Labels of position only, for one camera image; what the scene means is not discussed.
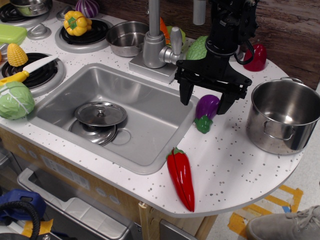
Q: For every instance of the toy corn cob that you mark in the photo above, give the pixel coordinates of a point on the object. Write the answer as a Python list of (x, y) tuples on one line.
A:
[(16, 56)]

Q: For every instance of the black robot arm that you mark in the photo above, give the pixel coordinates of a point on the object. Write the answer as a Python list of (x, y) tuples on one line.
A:
[(233, 23)]

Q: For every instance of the grey oven door handle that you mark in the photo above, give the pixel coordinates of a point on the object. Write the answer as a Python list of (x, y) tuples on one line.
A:
[(75, 213)]

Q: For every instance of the yellow toy bell pepper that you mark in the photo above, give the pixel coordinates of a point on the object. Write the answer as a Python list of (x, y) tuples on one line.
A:
[(76, 24)]

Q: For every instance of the toy knife yellow handle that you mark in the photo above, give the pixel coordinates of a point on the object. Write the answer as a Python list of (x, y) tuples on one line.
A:
[(27, 70)]

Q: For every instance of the silver toy faucet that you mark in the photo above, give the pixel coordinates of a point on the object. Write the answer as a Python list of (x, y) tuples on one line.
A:
[(158, 60)]

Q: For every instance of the grey back stove knob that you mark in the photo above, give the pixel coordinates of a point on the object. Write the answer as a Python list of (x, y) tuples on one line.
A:
[(61, 14)]

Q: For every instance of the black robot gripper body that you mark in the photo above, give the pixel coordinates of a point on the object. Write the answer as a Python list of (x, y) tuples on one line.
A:
[(214, 72)]

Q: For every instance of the small steel pot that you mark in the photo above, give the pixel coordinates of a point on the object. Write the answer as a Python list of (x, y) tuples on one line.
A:
[(126, 39)]

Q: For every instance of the green toy bitter gourd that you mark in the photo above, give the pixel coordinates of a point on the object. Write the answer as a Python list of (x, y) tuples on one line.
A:
[(197, 50)]

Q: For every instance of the grey cylinder post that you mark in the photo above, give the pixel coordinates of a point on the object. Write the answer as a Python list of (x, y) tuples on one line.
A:
[(199, 12)]

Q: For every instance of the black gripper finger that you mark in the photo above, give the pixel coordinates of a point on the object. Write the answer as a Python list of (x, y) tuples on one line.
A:
[(226, 101), (185, 90)]

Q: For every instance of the grey stove knob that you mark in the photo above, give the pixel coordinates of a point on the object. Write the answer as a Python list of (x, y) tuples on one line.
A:
[(61, 14), (38, 32)]

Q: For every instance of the purple toy onion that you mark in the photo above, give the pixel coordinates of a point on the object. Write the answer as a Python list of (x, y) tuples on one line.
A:
[(89, 8)]

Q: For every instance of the blue clamp tool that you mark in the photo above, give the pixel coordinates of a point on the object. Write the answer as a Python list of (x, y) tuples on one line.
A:
[(21, 204)]

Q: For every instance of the orange toy carrot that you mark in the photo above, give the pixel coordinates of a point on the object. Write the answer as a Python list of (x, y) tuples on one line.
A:
[(164, 29)]

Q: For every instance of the steel pot lid with knob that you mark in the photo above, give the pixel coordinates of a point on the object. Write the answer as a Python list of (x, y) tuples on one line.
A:
[(100, 114)]

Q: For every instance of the steel pot on back burner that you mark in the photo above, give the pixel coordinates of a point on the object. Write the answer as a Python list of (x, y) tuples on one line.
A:
[(32, 8)]

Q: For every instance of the red toy bell pepper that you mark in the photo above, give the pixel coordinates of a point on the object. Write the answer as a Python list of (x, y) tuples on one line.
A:
[(259, 59)]

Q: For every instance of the grey suede shoe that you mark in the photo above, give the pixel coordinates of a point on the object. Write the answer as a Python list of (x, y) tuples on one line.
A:
[(301, 225)]

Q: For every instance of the red toy chili pepper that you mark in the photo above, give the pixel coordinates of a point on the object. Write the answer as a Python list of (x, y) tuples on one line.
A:
[(179, 169)]

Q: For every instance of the purple toy eggplant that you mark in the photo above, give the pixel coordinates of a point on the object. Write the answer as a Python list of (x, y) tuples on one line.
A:
[(206, 110)]

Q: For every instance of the large steel pot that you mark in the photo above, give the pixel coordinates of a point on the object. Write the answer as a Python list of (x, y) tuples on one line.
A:
[(282, 116)]

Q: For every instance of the light green plastic box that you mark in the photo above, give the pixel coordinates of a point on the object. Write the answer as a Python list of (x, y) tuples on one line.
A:
[(12, 34)]

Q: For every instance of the grey toy sink basin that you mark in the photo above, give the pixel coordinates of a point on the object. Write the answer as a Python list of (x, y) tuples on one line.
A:
[(126, 119)]

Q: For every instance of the green toy cabbage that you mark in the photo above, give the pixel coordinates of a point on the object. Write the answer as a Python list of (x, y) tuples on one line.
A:
[(16, 100)]

